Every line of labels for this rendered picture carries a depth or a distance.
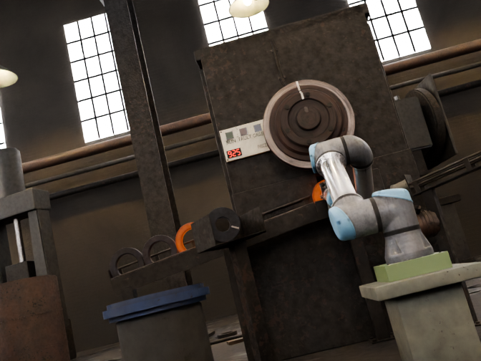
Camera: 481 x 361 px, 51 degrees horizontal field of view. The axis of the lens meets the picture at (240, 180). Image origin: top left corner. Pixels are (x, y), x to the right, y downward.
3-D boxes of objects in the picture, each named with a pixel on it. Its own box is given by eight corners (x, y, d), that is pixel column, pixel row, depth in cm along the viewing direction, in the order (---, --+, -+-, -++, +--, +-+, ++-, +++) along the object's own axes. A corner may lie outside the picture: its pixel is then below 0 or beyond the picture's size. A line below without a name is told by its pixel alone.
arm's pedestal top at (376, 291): (488, 275, 144) (484, 261, 145) (378, 301, 145) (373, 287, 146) (452, 275, 175) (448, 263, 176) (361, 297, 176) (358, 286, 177)
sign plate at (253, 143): (227, 162, 278) (220, 132, 281) (273, 150, 276) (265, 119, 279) (226, 161, 275) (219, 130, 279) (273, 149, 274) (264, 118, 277)
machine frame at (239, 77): (269, 345, 323) (209, 92, 358) (438, 305, 315) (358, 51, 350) (260, 365, 251) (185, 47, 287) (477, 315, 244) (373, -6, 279)
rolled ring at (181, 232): (168, 236, 260) (169, 236, 263) (187, 265, 256) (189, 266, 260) (197, 214, 261) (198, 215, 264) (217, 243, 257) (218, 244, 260)
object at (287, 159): (275, 180, 264) (254, 97, 273) (364, 157, 260) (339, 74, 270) (275, 177, 257) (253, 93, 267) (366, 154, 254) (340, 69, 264)
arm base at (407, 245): (441, 252, 154) (431, 220, 156) (392, 263, 155) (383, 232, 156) (426, 254, 169) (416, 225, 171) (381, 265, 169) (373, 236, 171)
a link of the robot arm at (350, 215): (380, 211, 157) (340, 130, 203) (333, 223, 159) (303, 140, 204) (384, 240, 164) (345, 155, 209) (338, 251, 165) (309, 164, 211)
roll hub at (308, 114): (288, 154, 255) (275, 102, 261) (343, 140, 253) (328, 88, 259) (288, 151, 250) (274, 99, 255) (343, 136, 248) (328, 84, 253)
